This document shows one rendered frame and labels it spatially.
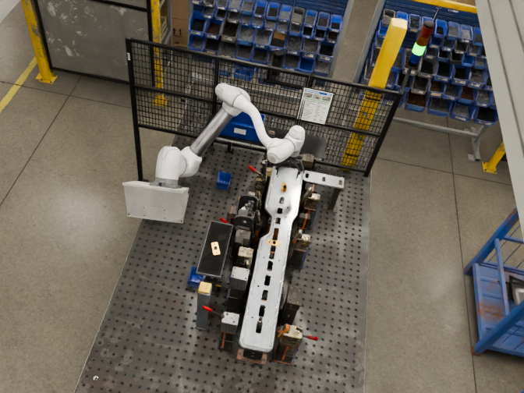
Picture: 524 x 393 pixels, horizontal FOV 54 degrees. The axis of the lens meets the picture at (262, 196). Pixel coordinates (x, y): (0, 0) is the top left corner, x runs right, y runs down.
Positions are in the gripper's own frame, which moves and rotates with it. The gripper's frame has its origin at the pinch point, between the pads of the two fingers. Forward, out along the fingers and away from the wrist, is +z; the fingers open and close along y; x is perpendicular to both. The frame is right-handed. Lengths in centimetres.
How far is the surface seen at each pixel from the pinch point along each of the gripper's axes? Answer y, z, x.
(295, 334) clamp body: 20, 9, -107
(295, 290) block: 17, 12, -78
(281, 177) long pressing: -3.2, 14.2, 8.9
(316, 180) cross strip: 21.9, 14.2, 12.8
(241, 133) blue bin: -37, 6, 35
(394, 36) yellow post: 47, -80, 58
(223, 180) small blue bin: -45, 44, 21
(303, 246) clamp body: 19.0, 16.6, -42.8
